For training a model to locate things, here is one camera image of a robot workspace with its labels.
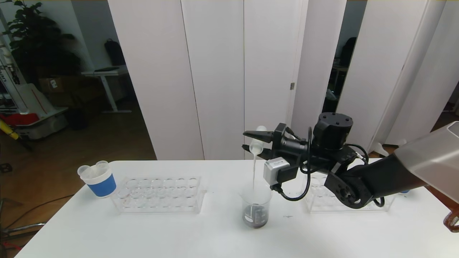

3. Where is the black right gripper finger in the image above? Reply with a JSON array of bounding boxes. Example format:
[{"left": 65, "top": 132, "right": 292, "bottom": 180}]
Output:
[
  {"left": 242, "top": 144, "right": 274, "bottom": 161},
  {"left": 242, "top": 130, "right": 274, "bottom": 143}
]

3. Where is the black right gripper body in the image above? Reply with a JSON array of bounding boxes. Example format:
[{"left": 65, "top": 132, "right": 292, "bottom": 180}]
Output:
[{"left": 271, "top": 123, "right": 308, "bottom": 161}]

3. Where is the pale liquid test tube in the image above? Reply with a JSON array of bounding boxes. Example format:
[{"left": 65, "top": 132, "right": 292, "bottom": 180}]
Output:
[{"left": 249, "top": 125, "right": 268, "bottom": 157}]

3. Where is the clear glass beaker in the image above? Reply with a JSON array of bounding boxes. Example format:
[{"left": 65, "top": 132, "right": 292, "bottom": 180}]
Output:
[{"left": 240, "top": 183, "right": 273, "bottom": 231}]

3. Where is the clear acrylic test tube rack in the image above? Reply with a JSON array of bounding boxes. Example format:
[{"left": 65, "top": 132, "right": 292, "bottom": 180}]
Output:
[
  {"left": 304, "top": 175, "right": 396, "bottom": 214},
  {"left": 112, "top": 175, "right": 205, "bottom": 215}
]

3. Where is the white partition panel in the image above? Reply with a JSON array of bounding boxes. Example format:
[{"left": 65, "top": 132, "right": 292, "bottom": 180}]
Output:
[
  {"left": 286, "top": 0, "right": 347, "bottom": 144},
  {"left": 385, "top": 0, "right": 459, "bottom": 145},
  {"left": 108, "top": 0, "right": 205, "bottom": 161},
  {"left": 325, "top": 0, "right": 430, "bottom": 157},
  {"left": 244, "top": 0, "right": 309, "bottom": 160},
  {"left": 180, "top": 0, "right": 245, "bottom": 161},
  {"left": 366, "top": 0, "right": 448, "bottom": 155}
]

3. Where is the black chair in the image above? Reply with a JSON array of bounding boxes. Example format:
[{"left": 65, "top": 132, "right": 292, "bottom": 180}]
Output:
[{"left": 338, "top": 37, "right": 358, "bottom": 68}]

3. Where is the black backpack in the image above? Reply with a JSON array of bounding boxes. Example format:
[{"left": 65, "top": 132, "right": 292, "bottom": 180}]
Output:
[{"left": 104, "top": 39, "right": 127, "bottom": 67}]

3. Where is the white standing desk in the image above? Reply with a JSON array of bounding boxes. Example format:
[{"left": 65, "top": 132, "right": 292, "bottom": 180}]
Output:
[{"left": 82, "top": 67, "right": 133, "bottom": 114}]

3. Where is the black bin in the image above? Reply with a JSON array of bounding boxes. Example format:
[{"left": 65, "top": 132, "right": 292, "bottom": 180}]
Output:
[{"left": 67, "top": 106, "right": 91, "bottom": 130}]

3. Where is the brown cardboard box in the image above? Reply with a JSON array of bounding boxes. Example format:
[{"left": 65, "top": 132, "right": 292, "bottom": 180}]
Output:
[{"left": 39, "top": 76, "right": 74, "bottom": 95}]

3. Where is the grey plastic crate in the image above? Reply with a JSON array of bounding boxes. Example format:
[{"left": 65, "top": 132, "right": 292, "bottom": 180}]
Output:
[{"left": 16, "top": 113, "right": 69, "bottom": 140}]

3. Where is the white flat board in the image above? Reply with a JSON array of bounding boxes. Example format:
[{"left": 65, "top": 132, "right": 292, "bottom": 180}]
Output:
[{"left": 14, "top": 83, "right": 68, "bottom": 118}]

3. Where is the dark green potted plant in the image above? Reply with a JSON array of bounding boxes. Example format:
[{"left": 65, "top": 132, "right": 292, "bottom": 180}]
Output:
[{"left": 3, "top": 0, "right": 82, "bottom": 86}]

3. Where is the red plastic item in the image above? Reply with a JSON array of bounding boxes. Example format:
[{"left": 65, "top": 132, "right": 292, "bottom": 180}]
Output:
[{"left": 0, "top": 113, "right": 40, "bottom": 127}]

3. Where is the metal chair base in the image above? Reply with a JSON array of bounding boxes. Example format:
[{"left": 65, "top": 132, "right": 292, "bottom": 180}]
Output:
[{"left": 0, "top": 198, "right": 47, "bottom": 251}]

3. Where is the white upright machine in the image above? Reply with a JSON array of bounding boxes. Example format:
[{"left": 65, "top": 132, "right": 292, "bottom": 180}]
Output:
[{"left": 0, "top": 32, "right": 29, "bottom": 114}]

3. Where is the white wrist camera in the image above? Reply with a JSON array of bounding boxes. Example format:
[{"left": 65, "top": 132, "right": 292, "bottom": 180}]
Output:
[{"left": 263, "top": 158, "right": 290, "bottom": 185}]

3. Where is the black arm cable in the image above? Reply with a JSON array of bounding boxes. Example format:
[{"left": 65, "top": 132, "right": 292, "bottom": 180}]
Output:
[{"left": 271, "top": 126, "right": 370, "bottom": 202}]

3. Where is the transparent acrylic frame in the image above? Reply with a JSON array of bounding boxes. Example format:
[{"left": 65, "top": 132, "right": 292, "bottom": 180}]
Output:
[{"left": 427, "top": 185, "right": 459, "bottom": 215}]

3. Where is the black floor cable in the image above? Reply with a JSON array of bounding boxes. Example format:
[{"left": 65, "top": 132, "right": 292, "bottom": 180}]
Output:
[{"left": 4, "top": 194, "right": 75, "bottom": 229}]

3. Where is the yellow handled tool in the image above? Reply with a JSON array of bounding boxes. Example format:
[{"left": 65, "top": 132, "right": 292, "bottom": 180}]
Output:
[{"left": 0, "top": 119, "right": 20, "bottom": 140}]

